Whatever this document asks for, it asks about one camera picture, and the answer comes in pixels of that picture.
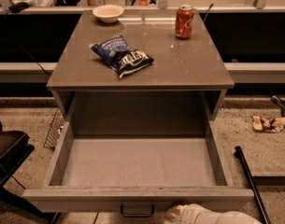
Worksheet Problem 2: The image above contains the grey top drawer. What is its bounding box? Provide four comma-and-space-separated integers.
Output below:
22, 93, 255, 214

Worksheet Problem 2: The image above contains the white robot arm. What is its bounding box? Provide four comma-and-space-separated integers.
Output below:
164, 203, 263, 224

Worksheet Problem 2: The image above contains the grey cabinet with glossy top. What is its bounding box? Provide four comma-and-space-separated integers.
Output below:
47, 9, 234, 114

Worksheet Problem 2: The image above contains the black metal bar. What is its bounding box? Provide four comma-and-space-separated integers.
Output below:
235, 146, 271, 224

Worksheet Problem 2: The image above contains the brown snack wrapper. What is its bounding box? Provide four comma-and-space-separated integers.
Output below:
252, 116, 285, 133

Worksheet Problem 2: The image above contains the blue snack packet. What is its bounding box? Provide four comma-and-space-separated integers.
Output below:
271, 95, 285, 118

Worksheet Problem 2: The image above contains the blue kettle chips bag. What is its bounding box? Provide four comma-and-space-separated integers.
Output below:
90, 35, 154, 78

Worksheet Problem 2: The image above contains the black bin tray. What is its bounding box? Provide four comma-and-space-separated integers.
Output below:
0, 121, 34, 188

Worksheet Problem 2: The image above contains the orange soda can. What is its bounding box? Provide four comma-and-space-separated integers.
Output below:
176, 5, 194, 39

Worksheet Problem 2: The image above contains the white ceramic bowl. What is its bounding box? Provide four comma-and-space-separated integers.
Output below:
93, 5, 124, 23

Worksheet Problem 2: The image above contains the black drawer handle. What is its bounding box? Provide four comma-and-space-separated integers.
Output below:
120, 204, 155, 218

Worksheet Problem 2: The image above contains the wire mesh basket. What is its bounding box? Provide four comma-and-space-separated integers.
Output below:
44, 109, 64, 151

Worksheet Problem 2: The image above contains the black cable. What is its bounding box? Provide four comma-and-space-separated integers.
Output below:
3, 11, 52, 77

